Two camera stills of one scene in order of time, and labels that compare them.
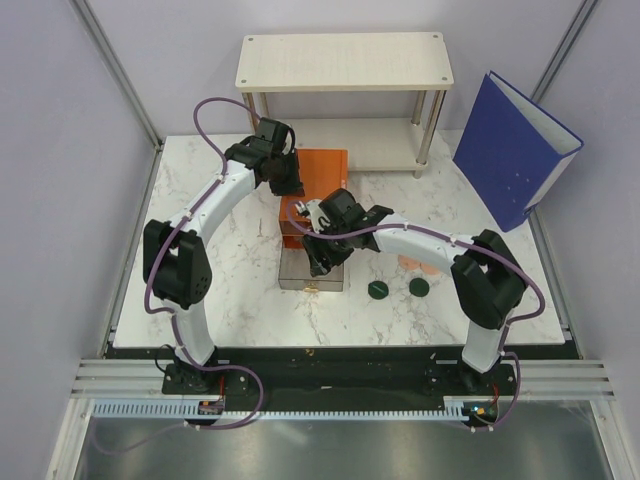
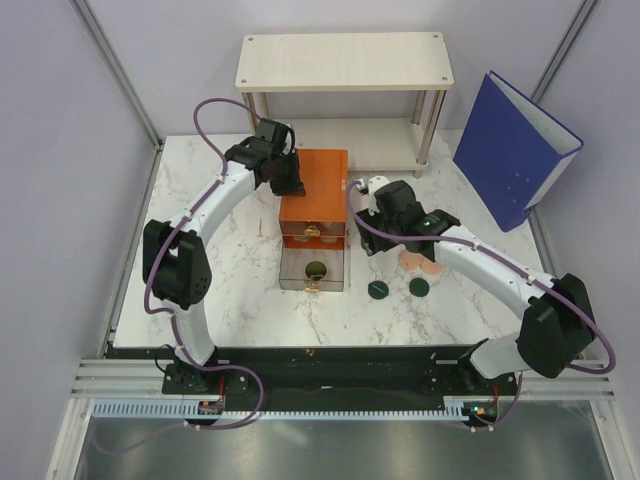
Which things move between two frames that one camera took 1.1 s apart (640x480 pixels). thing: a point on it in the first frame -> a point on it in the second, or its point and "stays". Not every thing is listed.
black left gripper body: [286, 179] stays
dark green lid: [419, 287] stays
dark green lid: [378, 290] stays
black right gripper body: [335, 250] -> [381, 243]
